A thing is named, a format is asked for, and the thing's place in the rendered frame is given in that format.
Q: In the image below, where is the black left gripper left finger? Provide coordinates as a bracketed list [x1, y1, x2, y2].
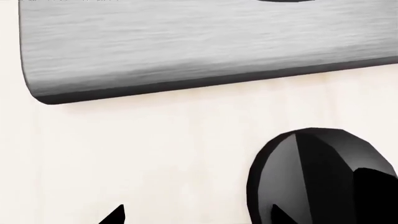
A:
[98, 203, 126, 224]

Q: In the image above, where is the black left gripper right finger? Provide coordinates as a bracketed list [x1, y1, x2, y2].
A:
[271, 203, 299, 224]

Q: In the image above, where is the black frying pan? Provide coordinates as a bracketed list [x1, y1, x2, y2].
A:
[246, 127, 398, 224]

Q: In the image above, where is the brushed steel stove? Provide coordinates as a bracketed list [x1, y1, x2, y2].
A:
[17, 0, 398, 106]

